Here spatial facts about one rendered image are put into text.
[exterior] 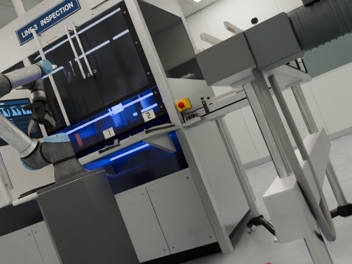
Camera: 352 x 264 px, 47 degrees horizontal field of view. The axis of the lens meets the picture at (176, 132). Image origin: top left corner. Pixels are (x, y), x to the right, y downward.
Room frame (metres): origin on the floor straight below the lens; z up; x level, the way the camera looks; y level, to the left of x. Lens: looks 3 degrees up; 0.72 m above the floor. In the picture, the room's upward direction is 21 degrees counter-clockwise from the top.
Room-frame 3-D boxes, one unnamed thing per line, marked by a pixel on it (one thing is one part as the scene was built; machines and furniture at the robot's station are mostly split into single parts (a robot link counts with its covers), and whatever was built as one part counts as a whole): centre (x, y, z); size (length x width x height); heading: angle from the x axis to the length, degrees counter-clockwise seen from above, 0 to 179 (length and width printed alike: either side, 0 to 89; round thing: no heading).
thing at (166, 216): (3.49, 0.71, 0.44); 2.06 x 1.00 x 0.88; 67
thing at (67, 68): (2.93, 0.62, 1.51); 0.47 x 0.01 x 0.59; 67
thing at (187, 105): (2.64, -0.11, 1.00); 0.08 x 0.07 x 0.07; 157
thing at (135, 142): (2.62, 0.35, 0.87); 0.70 x 0.48 x 0.02; 67
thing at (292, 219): (1.69, -0.48, 0.49); 1.60 x 0.08 x 0.12; 157
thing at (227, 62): (1.83, -0.54, 0.92); 1.90 x 0.15 x 0.16; 157
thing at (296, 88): (2.20, -0.69, 0.46); 0.09 x 0.09 x 0.77; 67
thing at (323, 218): (1.15, -0.30, 0.59); 0.36 x 0.04 x 0.50; 157
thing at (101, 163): (2.71, 0.58, 0.80); 0.34 x 0.03 x 0.13; 157
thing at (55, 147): (1.98, 0.57, 0.96); 0.13 x 0.12 x 0.14; 69
